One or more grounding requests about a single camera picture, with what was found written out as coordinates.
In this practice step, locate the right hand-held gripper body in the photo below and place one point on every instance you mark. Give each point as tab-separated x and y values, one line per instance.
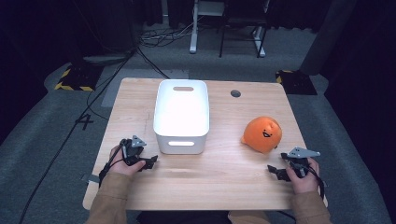
300	160

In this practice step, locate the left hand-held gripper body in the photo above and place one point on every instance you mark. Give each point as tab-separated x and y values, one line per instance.
134	148

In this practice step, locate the orange round plush toy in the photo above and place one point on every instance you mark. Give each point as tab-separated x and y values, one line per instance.
261	133

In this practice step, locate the white plastic storage bin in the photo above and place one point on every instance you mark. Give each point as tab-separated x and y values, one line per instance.
181	113

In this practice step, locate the person's left hand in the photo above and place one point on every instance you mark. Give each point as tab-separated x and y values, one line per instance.
120	166

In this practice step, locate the person's right hand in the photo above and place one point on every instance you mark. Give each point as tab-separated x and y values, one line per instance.
306	183

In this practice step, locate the grey table edge clip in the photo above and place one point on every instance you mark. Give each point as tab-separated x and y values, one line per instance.
91	178

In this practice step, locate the grey round table grommet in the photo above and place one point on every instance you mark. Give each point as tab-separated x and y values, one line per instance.
235	93

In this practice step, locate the white metal desk leg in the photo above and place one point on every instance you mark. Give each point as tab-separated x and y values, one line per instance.
194	31
260	43

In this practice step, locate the grey slanted pillar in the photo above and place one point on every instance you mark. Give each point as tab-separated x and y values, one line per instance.
330	34

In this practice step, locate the black yellow striped base plate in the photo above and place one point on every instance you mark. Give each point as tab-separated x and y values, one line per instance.
295	82
79	79

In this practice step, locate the black metal chair frame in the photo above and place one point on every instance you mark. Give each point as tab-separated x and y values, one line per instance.
243	28

